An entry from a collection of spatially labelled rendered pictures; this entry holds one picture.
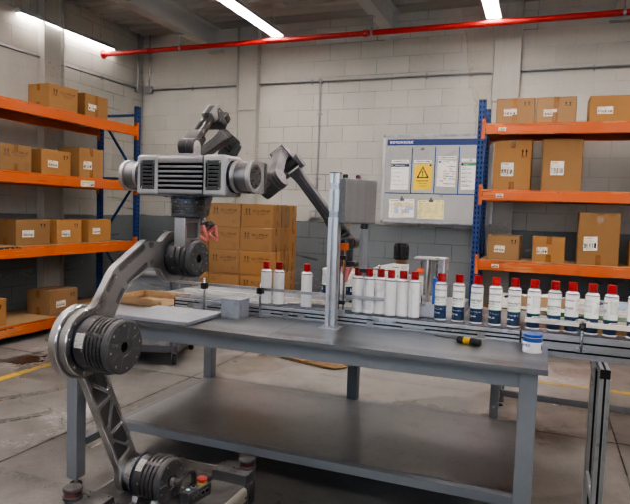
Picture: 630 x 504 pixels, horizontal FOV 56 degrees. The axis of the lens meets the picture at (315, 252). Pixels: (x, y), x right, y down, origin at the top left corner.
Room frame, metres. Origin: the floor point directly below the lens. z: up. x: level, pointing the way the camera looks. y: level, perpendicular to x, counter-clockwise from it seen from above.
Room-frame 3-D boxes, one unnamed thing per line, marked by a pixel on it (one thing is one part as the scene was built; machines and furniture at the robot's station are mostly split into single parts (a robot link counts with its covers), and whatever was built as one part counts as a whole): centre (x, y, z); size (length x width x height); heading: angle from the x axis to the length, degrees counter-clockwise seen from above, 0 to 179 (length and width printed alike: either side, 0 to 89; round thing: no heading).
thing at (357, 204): (2.57, -0.16, 1.38); 0.17 x 0.10 x 0.19; 124
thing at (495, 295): (2.43, -0.76, 0.98); 0.05 x 0.05 x 0.20
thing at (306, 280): (2.74, 0.03, 0.98); 0.05 x 0.05 x 0.20
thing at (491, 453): (2.91, -0.04, 0.40); 2.04 x 1.25 x 0.81; 69
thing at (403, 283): (2.57, -0.39, 0.98); 0.05 x 0.05 x 0.20
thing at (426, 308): (2.62, -0.52, 1.01); 0.14 x 0.13 x 0.26; 69
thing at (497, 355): (2.91, -0.04, 0.82); 2.10 x 1.31 x 0.02; 69
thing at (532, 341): (2.19, -0.83, 0.87); 0.07 x 0.07 x 0.07
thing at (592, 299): (2.31, -1.10, 0.98); 0.05 x 0.05 x 0.20
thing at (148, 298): (3.04, 0.84, 0.85); 0.30 x 0.26 x 0.04; 69
